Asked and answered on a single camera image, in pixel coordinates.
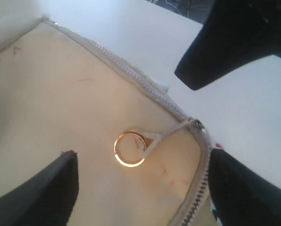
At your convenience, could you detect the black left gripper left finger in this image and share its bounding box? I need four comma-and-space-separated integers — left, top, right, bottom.
0, 151, 79, 226

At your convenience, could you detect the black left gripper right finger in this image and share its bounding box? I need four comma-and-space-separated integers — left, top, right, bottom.
208, 149, 281, 226

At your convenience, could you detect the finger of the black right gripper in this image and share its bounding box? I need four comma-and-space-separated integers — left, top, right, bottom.
174, 0, 281, 90

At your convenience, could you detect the white canvas duffel bag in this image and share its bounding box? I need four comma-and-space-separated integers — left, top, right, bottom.
0, 16, 216, 226

